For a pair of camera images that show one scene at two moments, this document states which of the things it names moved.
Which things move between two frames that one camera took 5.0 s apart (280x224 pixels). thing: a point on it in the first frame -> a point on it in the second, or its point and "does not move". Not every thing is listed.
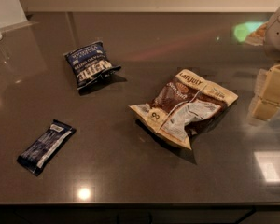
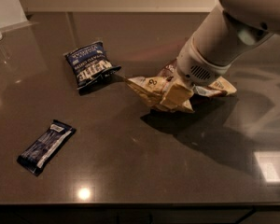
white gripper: [278, 35] -> [194, 66]
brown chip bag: [186, 105] -> [151, 87]
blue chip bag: [91, 64] does not move
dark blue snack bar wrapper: [47, 148] does not move
